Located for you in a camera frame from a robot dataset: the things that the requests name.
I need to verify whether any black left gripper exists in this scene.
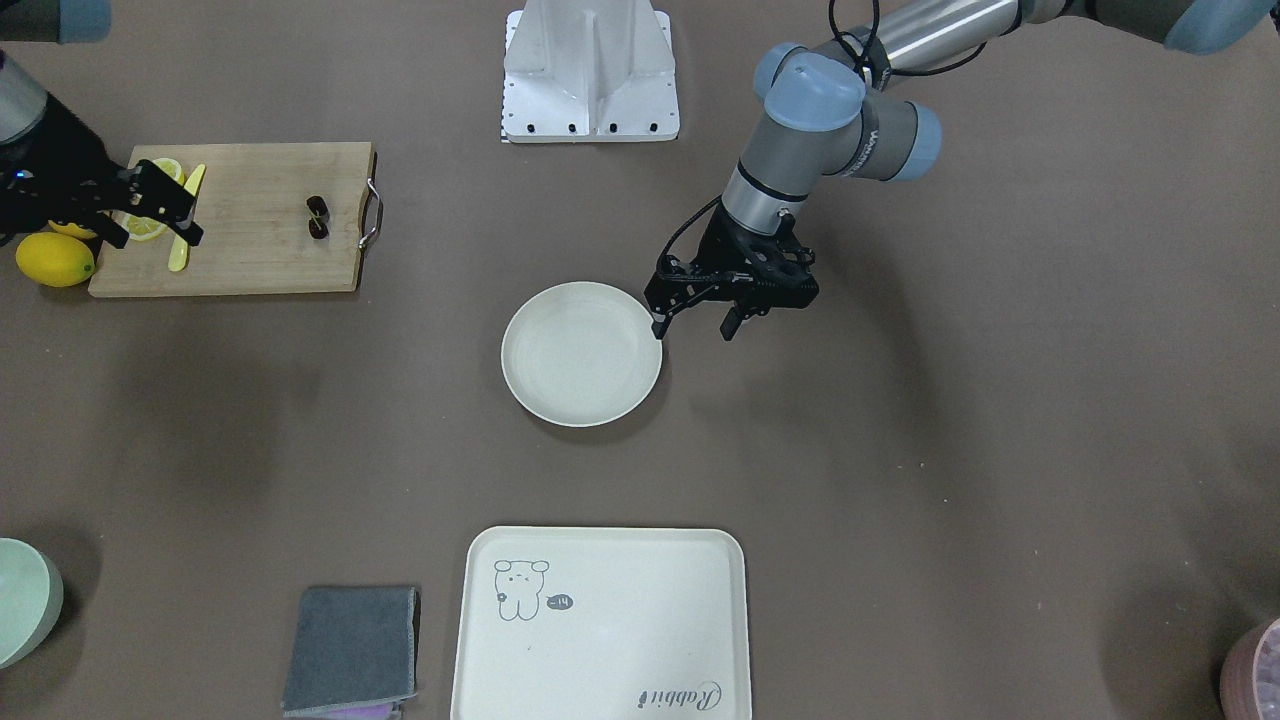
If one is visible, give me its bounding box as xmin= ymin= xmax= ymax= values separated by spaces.
xmin=644 ymin=205 xmax=819 ymax=342

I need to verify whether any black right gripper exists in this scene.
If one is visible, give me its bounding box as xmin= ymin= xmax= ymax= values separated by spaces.
xmin=1 ymin=95 xmax=192 ymax=249

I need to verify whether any cream round plate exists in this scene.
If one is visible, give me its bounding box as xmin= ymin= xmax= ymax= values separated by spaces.
xmin=500 ymin=281 xmax=664 ymax=428

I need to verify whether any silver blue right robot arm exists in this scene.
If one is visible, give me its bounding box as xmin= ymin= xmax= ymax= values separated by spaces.
xmin=1 ymin=54 xmax=204 ymax=249

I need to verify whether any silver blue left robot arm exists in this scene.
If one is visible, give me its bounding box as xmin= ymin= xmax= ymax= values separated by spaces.
xmin=644 ymin=1 xmax=1277 ymax=340

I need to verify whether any cream rabbit tray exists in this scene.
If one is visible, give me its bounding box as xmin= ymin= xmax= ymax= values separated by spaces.
xmin=451 ymin=527 xmax=753 ymax=719

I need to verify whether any lemon slice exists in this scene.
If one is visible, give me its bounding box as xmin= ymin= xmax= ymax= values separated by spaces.
xmin=115 ymin=211 xmax=169 ymax=243
xmin=150 ymin=158 xmax=187 ymax=186

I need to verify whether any whole yellow lemon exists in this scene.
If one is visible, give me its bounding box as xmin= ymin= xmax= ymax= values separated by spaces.
xmin=47 ymin=222 xmax=99 ymax=240
xmin=15 ymin=232 xmax=97 ymax=288

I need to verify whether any yellow plastic knife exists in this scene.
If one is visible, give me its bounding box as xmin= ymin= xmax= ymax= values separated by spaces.
xmin=166 ymin=163 xmax=207 ymax=273

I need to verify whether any wooden cutting board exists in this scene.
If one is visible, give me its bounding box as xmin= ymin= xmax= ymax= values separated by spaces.
xmin=88 ymin=141 xmax=379 ymax=299

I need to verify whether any mint green bowl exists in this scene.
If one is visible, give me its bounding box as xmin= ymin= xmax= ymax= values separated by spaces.
xmin=1 ymin=538 xmax=64 ymax=669

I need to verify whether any grey folded cloth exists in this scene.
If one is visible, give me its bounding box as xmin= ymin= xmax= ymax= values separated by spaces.
xmin=282 ymin=585 xmax=419 ymax=719

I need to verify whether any pink bowl of ice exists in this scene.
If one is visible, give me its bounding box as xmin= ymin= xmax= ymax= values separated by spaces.
xmin=1219 ymin=619 xmax=1279 ymax=719

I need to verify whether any white camera mast base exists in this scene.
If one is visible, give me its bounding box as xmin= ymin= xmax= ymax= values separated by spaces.
xmin=500 ymin=1 xmax=681 ymax=143

